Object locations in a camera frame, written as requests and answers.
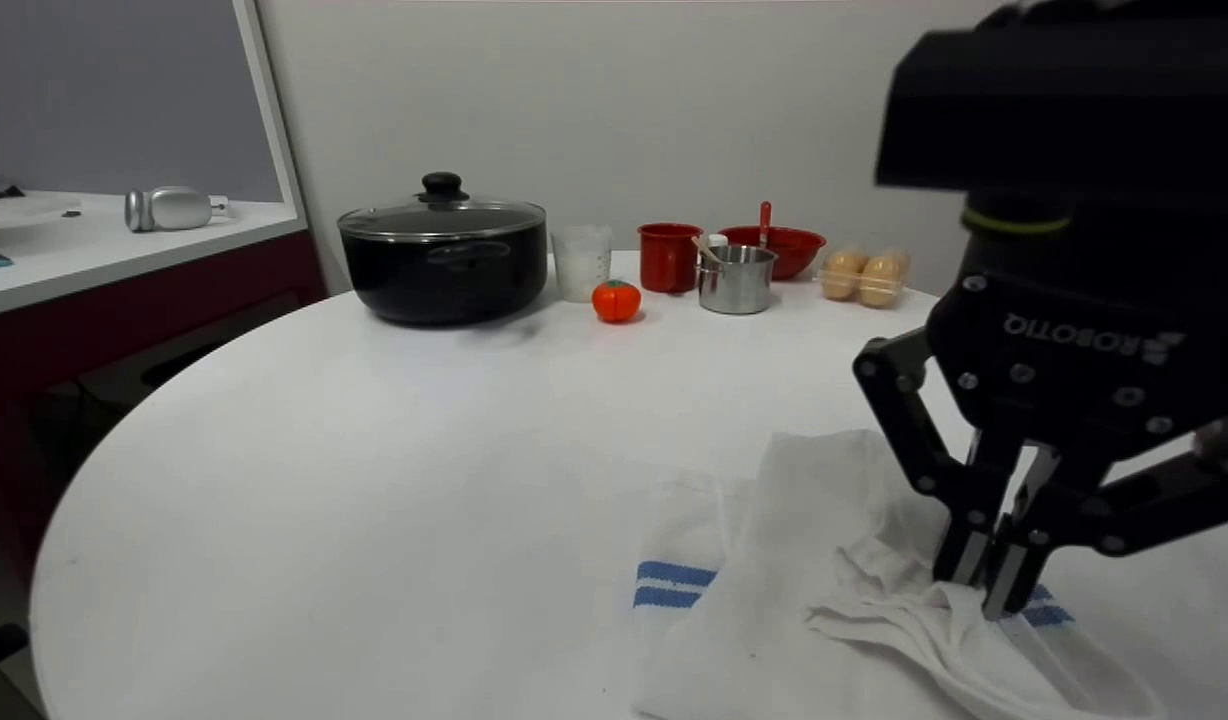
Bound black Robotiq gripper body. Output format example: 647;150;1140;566
922;235;1228;464

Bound black cooking pot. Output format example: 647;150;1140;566
334;216;551;332

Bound red mug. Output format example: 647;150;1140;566
637;218;702;294

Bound glass pot lid black knob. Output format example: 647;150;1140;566
334;168;551;248

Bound white towel with blue stripes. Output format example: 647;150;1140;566
627;423;1177;720

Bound small steel cup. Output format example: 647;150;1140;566
693;238;781;321

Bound red bowl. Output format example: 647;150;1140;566
718;218;832;284

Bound small orange tomato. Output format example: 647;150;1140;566
587;277;647;327

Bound silver metal bottle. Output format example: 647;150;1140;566
119;183;234;235

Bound tan wooden egg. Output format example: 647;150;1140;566
819;248;867;305

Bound grey panel with white frame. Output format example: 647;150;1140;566
0;0;314;230

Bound translucent plastic cup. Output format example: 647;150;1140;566
551;218;620;305

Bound tan bread rolls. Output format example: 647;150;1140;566
856;253;913;313

